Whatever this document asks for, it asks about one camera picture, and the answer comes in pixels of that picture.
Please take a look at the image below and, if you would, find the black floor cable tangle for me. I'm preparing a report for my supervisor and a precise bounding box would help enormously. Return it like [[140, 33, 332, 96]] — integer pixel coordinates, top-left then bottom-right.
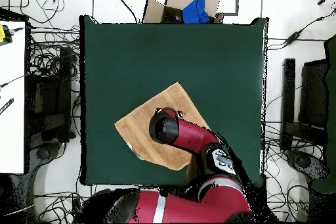
[[33, 185, 90, 223], [27, 25, 81, 78], [263, 121, 327, 222]]

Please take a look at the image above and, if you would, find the blue cloth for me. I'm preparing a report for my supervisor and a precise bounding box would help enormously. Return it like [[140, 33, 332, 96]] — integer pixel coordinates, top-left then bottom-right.
[[181, 0, 211, 24]]

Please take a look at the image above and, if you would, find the black floor stand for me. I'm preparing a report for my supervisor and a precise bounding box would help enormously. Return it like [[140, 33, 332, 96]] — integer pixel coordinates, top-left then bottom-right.
[[26, 46, 77, 143]]

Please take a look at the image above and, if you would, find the dark green table cloth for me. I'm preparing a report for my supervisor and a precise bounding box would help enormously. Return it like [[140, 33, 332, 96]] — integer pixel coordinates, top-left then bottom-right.
[[79, 14, 269, 186]]

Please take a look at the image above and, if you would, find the white side table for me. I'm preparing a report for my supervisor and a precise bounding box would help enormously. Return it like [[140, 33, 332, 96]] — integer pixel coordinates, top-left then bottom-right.
[[0, 20, 27, 174]]

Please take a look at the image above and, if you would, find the tan terry towel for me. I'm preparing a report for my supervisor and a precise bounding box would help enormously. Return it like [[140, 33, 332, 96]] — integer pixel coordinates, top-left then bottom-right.
[[114, 81, 211, 171]]

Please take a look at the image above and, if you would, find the black strip tool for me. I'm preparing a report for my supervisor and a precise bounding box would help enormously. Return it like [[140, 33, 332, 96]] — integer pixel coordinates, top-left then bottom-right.
[[0, 98, 14, 116]]

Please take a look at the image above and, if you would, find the dark green side cloth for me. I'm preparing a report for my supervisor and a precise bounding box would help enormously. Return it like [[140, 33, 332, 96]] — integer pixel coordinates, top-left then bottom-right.
[[310, 34, 336, 194]]

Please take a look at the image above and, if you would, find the black flat panel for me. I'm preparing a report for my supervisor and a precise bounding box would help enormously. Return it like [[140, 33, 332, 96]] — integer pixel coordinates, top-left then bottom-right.
[[284, 58, 329, 141]]

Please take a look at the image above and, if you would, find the black upright bar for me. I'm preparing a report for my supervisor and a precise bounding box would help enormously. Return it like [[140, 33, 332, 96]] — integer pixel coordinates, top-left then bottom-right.
[[280, 58, 297, 152]]

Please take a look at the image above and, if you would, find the black power adapter cable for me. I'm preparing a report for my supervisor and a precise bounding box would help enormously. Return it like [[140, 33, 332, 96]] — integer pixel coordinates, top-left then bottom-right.
[[266, 8, 336, 51]]

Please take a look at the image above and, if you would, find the black pedestal foot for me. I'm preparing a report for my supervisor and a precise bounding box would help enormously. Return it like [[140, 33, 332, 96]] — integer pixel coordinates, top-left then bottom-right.
[[285, 149, 330, 183], [31, 142, 62, 167]]

